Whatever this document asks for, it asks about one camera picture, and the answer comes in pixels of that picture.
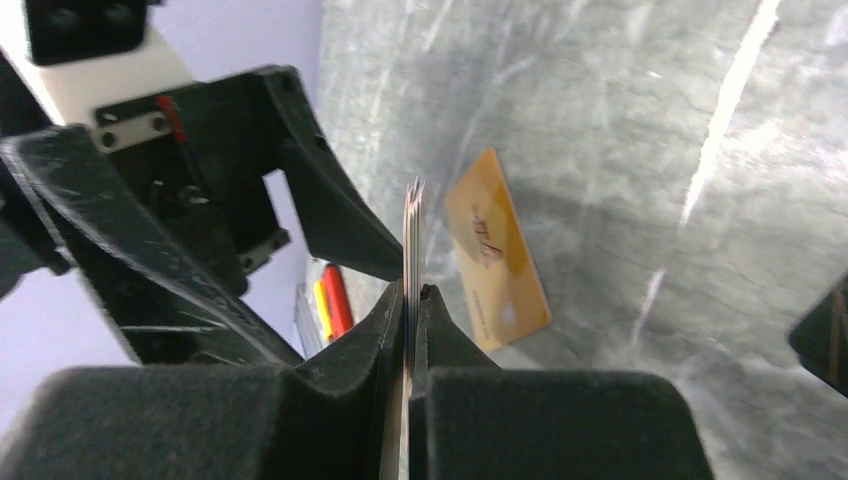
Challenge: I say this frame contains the red handled adjustable wrench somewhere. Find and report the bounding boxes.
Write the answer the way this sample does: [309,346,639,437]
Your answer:
[322,264,354,339]

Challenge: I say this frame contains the gold VIP card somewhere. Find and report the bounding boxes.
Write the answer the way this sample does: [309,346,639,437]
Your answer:
[444,147,552,352]

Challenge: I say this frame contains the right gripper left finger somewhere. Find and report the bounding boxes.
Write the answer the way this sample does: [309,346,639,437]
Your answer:
[1,283,403,479]

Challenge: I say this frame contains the stack of silver cards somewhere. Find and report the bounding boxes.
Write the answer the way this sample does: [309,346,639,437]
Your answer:
[403,177,426,399]

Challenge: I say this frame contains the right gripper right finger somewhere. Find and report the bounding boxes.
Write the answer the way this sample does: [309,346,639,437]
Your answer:
[409,285,713,479]

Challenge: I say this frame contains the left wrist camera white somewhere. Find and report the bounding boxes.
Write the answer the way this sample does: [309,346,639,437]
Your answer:
[1,1,194,136]

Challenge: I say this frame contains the red leather card holder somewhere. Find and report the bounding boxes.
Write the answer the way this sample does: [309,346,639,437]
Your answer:
[788,274,847,397]

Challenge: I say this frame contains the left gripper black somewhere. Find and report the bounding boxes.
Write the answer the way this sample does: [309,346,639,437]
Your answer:
[1,65,402,365]

